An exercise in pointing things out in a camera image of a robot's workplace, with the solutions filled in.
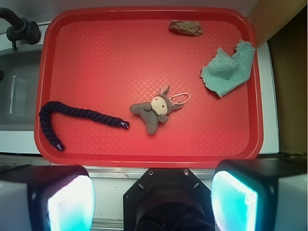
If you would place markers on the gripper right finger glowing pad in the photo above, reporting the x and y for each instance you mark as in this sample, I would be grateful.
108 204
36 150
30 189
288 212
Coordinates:
267 194

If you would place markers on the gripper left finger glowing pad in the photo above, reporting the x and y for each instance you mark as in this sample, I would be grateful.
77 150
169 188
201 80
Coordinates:
46 198

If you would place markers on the light blue woven cloth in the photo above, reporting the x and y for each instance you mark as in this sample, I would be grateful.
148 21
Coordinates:
226 72

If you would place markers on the grey toy sink basin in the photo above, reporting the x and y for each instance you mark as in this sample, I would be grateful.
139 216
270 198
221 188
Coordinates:
19 73

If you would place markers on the red plastic tray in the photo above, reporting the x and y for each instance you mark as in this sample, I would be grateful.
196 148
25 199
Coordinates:
106 59

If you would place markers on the grey plush mouse toy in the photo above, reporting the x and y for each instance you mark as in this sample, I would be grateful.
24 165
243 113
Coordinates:
158 109

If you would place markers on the grey toy faucet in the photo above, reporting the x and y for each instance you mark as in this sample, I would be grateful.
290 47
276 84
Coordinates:
20 29

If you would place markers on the brown bark piece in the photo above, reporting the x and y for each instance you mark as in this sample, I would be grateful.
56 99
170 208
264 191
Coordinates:
190 28

